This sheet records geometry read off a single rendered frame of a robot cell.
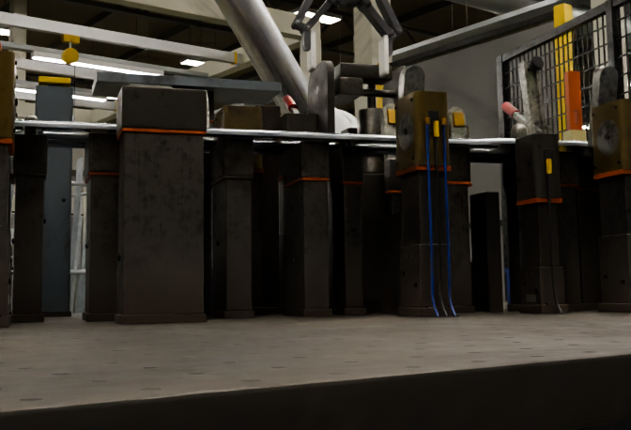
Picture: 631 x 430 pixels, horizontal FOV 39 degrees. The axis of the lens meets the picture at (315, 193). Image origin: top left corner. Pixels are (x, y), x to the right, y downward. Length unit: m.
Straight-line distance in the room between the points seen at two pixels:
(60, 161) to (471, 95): 3.00
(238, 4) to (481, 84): 2.44
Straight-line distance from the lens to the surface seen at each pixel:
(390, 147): 1.63
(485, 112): 4.39
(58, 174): 1.76
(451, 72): 4.59
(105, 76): 1.76
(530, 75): 1.93
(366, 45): 9.91
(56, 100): 1.78
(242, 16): 2.17
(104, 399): 0.36
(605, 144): 1.55
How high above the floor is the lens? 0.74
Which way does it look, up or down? 6 degrees up
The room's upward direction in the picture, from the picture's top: 1 degrees counter-clockwise
